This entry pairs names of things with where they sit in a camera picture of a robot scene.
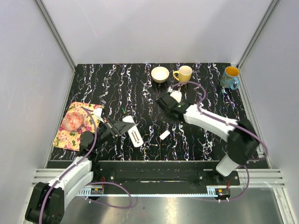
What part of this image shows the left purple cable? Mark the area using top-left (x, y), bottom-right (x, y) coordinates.
top-left (38, 106), bottom-right (133, 224)

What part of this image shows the red patterned glass bowl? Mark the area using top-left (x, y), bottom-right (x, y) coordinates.
top-left (62, 112), bottom-right (83, 132)

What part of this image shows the white battery cover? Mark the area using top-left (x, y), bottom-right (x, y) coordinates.
top-left (159, 130), bottom-right (170, 140)

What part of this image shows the white remote control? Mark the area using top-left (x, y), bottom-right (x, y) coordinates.
top-left (122, 115), bottom-right (144, 148)

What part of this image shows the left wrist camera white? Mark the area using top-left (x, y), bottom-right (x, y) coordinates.
top-left (94, 107), bottom-right (103, 118)

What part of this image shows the yellow mug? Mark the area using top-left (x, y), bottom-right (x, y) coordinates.
top-left (172, 65), bottom-right (192, 83)

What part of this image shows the blue floral mug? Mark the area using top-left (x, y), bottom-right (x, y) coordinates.
top-left (220, 66), bottom-right (240, 90)

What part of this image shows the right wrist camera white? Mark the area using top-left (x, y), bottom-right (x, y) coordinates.
top-left (167, 86), bottom-right (182, 103)

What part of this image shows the cream ceramic bowl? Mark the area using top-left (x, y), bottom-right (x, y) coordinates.
top-left (151, 66), bottom-right (169, 84)

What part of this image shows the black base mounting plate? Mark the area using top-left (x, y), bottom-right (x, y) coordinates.
top-left (100, 168), bottom-right (240, 187)

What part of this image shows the floral rectangular tray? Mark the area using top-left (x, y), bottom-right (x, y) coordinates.
top-left (53, 102), bottom-right (104, 151)

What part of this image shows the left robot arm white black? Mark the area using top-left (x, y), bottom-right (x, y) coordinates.
top-left (25, 117), bottom-right (135, 224)

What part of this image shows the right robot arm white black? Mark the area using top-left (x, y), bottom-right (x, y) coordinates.
top-left (156, 93), bottom-right (260, 176)

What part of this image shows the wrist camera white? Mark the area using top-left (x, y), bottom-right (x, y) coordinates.
top-left (167, 86), bottom-right (182, 103)
top-left (94, 107), bottom-right (103, 118)

